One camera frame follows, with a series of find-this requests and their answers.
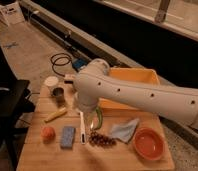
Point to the orange-red apple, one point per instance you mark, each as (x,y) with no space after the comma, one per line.
(48,133)

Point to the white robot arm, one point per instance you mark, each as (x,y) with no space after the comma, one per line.
(175,103)

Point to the red bowl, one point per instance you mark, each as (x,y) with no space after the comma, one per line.
(148,144)

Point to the green chili pepper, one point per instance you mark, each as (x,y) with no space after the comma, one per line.
(99,117)

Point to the yellow plastic bin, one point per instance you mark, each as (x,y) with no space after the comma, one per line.
(129,74)

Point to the wooden scrub brush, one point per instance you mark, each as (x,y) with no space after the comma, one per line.
(69,78)

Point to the metal cup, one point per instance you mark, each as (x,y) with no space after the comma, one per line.
(58,94)

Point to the white cup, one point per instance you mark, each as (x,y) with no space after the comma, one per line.
(51,83)

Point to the white long brush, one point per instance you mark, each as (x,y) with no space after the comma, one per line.
(82,128)

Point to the grey-blue cloth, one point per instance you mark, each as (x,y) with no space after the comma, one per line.
(124,132)

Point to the bunch of dark grapes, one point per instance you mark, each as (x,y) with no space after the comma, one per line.
(101,140)

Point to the blue sponge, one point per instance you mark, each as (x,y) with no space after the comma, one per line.
(67,137)

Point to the black chair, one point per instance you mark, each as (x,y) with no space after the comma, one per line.
(13,103)

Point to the white cardboard box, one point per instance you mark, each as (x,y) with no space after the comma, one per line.
(11,14)

